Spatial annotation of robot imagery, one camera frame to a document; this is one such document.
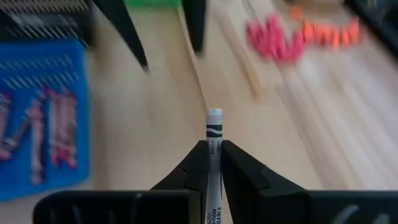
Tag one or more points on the blue slotted plastic basket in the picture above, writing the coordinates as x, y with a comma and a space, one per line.
18, 62

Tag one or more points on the orange earplug pile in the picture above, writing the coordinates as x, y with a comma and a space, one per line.
323, 32

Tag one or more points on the green plastic basket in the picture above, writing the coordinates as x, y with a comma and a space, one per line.
152, 3

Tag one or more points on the black slotted plastic basket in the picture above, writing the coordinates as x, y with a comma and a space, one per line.
46, 21

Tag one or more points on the white crayon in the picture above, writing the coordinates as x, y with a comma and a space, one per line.
214, 155

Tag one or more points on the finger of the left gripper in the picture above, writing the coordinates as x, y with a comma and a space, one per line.
121, 18
194, 21

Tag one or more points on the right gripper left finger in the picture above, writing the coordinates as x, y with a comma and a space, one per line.
174, 202

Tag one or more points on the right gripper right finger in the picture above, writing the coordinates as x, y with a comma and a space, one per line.
264, 202

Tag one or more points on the pink crayon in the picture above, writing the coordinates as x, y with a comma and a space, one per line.
3, 124
17, 137
69, 124
36, 140
54, 124

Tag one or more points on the single orange earplug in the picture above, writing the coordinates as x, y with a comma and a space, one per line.
295, 12

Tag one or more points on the pink earplug pile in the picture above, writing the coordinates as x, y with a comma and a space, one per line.
273, 40

